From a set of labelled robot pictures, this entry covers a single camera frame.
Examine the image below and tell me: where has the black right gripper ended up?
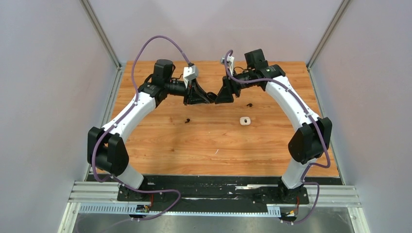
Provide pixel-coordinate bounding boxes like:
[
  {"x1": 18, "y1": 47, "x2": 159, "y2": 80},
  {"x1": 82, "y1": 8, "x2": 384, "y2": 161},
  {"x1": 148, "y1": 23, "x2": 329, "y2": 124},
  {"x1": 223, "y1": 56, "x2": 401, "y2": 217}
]
[{"x1": 215, "y1": 68, "x2": 256, "y2": 103}]

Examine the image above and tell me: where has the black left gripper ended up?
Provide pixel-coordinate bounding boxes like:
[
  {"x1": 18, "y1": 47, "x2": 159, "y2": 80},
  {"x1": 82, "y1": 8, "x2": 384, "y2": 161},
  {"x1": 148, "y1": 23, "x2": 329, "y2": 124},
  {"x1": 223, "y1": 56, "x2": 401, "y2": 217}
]
[{"x1": 165, "y1": 79, "x2": 210, "y2": 106}]

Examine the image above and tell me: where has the black earbud charging case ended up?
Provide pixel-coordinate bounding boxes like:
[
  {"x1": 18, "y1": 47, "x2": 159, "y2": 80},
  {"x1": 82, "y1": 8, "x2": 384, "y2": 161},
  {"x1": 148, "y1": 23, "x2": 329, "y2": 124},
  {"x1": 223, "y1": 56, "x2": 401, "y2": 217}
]
[{"x1": 206, "y1": 92, "x2": 217, "y2": 103}]

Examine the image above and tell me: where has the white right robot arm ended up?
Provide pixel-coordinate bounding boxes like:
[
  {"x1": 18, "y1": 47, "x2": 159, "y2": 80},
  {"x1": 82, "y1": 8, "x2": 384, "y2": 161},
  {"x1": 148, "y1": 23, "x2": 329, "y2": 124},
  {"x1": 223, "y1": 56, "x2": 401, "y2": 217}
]
[{"x1": 215, "y1": 49, "x2": 332, "y2": 203}]

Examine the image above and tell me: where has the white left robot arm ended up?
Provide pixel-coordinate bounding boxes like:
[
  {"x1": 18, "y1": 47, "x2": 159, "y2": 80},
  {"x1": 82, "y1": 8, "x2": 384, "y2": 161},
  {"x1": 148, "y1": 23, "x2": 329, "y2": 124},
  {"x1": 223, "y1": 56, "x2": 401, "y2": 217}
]
[{"x1": 87, "y1": 59, "x2": 217, "y2": 200}]

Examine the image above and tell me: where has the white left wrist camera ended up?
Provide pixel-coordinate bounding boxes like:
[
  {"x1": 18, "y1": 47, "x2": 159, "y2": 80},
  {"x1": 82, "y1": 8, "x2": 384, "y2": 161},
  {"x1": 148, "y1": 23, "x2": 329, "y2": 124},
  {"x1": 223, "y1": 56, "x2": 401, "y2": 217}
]
[{"x1": 183, "y1": 65, "x2": 199, "y2": 88}]

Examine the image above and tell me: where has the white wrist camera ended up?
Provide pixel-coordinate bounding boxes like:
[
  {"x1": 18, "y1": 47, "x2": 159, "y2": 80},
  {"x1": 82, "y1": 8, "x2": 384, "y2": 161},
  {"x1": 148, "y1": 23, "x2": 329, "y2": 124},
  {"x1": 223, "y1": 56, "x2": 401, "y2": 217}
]
[
  {"x1": 183, "y1": 65, "x2": 199, "y2": 88},
  {"x1": 220, "y1": 55, "x2": 235, "y2": 75}
]

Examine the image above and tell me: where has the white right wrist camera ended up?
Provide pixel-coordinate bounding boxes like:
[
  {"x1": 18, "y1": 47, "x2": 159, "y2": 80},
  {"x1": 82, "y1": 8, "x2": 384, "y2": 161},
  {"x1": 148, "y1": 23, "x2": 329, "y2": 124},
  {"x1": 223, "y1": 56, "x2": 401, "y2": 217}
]
[{"x1": 220, "y1": 55, "x2": 235, "y2": 75}]

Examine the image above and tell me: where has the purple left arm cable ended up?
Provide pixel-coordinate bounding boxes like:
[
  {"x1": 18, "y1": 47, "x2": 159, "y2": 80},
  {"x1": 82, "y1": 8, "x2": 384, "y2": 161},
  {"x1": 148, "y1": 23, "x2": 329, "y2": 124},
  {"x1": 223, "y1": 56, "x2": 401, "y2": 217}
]
[{"x1": 91, "y1": 35, "x2": 194, "y2": 222}]

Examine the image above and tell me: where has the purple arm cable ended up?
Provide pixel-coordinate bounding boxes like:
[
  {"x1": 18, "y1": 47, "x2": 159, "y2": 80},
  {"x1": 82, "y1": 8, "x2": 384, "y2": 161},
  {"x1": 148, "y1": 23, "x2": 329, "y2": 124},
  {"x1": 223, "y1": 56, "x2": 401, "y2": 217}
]
[
  {"x1": 223, "y1": 49, "x2": 331, "y2": 225},
  {"x1": 91, "y1": 35, "x2": 194, "y2": 222}
]

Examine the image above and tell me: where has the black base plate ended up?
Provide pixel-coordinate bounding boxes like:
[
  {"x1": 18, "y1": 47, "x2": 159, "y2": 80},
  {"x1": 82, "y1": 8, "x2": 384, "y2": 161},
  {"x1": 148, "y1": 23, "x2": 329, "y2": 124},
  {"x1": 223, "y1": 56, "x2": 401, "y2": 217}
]
[{"x1": 86, "y1": 174, "x2": 343, "y2": 213}]

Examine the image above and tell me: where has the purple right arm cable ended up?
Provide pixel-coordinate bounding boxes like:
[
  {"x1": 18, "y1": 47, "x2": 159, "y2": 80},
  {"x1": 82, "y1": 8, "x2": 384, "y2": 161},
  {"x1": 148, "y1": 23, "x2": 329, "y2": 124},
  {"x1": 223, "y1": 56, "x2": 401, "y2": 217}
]
[{"x1": 223, "y1": 49, "x2": 331, "y2": 225}]

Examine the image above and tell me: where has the left aluminium frame post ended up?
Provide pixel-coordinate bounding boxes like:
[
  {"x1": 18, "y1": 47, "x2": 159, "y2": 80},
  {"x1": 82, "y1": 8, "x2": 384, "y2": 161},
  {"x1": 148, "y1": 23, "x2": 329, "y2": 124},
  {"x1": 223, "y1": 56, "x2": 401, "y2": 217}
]
[{"x1": 79, "y1": 0, "x2": 122, "y2": 70}]

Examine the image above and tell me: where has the aluminium frame post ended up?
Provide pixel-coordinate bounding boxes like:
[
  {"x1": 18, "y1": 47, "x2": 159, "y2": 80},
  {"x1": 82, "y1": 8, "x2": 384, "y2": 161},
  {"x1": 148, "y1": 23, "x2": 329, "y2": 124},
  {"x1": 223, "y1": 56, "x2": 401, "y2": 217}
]
[
  {"x1": 79, "y1": 0, "x2": 122, "y2": 70},
  {"x1": 306, "y1": 0, "x2": 352, "y2": 71}
]

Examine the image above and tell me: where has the white slotted cable duct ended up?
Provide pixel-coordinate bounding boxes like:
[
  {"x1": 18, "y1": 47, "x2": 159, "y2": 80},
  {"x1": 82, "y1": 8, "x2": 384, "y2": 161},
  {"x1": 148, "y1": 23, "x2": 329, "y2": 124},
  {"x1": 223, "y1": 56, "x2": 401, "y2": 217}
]
[{"x1": 78, "y1": 205, "x2": 281, "y2": 217}]

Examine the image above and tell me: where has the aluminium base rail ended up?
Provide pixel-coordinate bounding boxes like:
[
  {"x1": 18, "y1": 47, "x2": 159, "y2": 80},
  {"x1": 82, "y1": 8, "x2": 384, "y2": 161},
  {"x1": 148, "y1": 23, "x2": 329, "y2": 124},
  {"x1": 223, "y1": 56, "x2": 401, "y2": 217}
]
[{"x1": 69, "y1": 182, "x2": 361, "y2": 207}]

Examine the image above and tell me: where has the right aluminium frame post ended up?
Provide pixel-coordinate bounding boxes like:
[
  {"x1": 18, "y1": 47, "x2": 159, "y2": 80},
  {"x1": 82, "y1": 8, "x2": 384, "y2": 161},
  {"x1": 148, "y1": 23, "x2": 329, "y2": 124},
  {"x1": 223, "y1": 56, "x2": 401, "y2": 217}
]
[{"x1": 306, "y1": 0, "x2": 352, "y2": 71}]

